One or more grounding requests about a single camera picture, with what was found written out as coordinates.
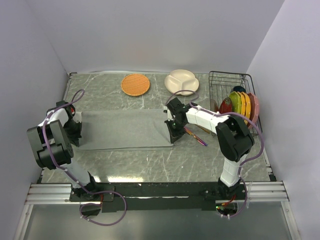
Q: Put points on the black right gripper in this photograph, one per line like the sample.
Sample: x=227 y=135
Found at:
x=174 y=136

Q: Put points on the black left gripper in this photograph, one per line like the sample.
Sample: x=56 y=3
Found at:
x=74 y=138

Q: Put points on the grey cloth napkin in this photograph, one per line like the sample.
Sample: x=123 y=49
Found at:
x=124 y=130

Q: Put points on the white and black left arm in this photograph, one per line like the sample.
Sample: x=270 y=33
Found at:
x=52 y=144

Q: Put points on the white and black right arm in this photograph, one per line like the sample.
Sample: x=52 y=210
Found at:
x=234 y=138

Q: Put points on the iridescent purple knife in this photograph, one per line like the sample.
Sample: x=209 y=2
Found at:
x=199 y=140

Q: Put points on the gold spoon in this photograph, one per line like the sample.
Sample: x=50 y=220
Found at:
x=204 y=129

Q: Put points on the cream divided plate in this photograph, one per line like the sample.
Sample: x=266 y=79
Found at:
x=181 y=79

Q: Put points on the red patterned plate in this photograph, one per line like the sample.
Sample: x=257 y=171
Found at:
x=226 y=106

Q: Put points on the orange woven round coaster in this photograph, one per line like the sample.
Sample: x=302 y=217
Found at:
x=135 y=84

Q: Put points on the green scalloped plate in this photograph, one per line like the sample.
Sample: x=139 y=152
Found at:
x=236 y=102

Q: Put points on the dark blue bowl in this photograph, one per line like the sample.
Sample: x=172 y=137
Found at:
x=239 y=88

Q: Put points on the yellow scalloped plate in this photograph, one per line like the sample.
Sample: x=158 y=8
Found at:
x=243 y=103

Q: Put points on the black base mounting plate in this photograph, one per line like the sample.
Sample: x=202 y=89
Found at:
x=138 y=196

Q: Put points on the orange scalloped plate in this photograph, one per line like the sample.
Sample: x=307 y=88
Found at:
x=248 y=105

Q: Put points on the black wire dish rack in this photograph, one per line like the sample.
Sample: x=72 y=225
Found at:
x=221 y=84

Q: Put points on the aluminium frame rail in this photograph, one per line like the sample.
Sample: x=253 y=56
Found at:
x=59 y=194

